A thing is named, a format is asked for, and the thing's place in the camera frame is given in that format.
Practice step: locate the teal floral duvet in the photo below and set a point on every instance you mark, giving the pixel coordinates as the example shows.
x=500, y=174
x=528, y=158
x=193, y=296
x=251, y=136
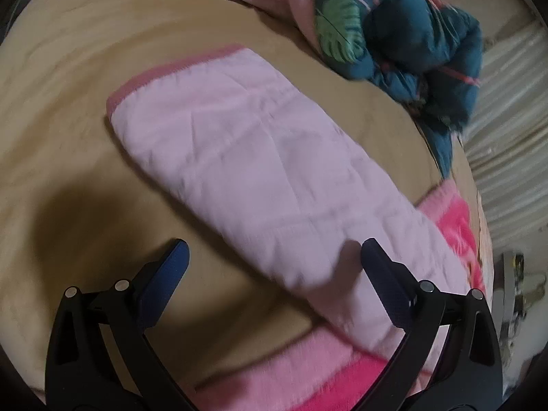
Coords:
x=425, y=54

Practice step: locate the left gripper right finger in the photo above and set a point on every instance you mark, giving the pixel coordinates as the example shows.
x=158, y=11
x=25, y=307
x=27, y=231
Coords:
x=468, y=374

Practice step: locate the tan bed sheet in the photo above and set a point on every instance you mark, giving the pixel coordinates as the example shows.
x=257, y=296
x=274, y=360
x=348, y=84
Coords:
x=75, y=210

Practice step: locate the white striped curtain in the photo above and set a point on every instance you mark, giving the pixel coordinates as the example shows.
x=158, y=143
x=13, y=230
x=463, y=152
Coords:
x=506, y=139

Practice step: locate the pink cartoon fleece blanket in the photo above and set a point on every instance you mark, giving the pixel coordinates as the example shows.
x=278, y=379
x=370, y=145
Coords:
x=323, y=372

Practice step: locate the pink quilted jacket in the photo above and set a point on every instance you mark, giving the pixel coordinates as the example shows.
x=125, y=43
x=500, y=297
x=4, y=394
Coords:
x=263, y=165

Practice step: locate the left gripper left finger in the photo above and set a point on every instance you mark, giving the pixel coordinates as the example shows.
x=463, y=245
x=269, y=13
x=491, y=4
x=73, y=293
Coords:
x=98, y=355

